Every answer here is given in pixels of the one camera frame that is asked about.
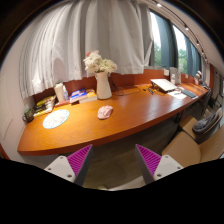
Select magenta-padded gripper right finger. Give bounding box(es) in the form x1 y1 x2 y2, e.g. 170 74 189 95
134 143 184 185

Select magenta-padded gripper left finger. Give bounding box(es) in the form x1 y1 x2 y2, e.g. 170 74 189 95
44 143 95 187

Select pink computer mouse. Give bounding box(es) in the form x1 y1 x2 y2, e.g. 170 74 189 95
97 105 114 120

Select round printed mouse pad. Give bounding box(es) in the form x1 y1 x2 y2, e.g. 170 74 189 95
42 108 70 130

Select tan chair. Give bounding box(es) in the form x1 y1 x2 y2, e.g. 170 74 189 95
161 126 224 168
178 108 224 145

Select dark grey cushion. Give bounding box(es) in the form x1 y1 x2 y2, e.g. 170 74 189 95
192 113 221 136

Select dark mug with green inside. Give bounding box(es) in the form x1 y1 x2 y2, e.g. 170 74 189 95
22 108 35 124

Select reddish brown book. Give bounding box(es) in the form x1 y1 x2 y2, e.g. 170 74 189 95
54 99 72 108

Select white paper sheet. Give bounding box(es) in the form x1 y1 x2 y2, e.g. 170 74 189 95
167 90 188 100

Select clear spray bottle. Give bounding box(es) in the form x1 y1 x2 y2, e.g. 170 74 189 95
62 85 70 102

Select cream lidded tumbler cup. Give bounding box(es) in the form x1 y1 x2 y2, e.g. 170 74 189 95
53 82 66 103

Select black keyboard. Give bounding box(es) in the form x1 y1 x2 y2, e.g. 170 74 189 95
179 87 198 99

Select white ceramic jug vase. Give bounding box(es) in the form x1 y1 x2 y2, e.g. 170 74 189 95
94 71 113 101

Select white flower bouquet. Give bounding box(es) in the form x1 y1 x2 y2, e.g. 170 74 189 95
82 50 118 75

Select dark grey curtain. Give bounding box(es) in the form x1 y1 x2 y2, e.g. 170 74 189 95
185 37 203 78
156 13 178 70

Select white curtain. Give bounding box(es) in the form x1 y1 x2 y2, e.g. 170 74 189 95
18 0 154 100

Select ceiling spot lights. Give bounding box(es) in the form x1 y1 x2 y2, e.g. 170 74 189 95
153 1 208 63

